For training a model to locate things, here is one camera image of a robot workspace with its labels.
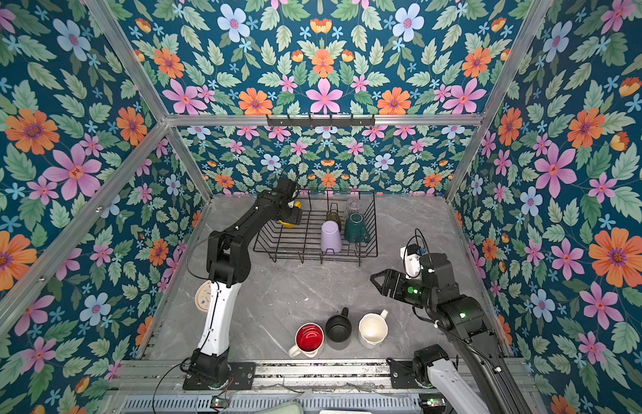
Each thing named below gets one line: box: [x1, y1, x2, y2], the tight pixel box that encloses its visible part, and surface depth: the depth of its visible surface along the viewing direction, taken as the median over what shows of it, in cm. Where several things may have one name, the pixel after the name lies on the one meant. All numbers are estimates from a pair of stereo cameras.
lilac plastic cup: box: [321, 219, 343, 256], surface depth 93 cm
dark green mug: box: [344, 212, 371, 244], surface depth 100 cm
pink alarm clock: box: [194, 279, 212, 312], surface depth 88 cm
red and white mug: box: [288, 322, 325, 358], surface depth 76 cm
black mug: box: [325, 307, 353, 343], surface depth 83 cm
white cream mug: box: [358, 308, 389, 350], surface depth 77 cm
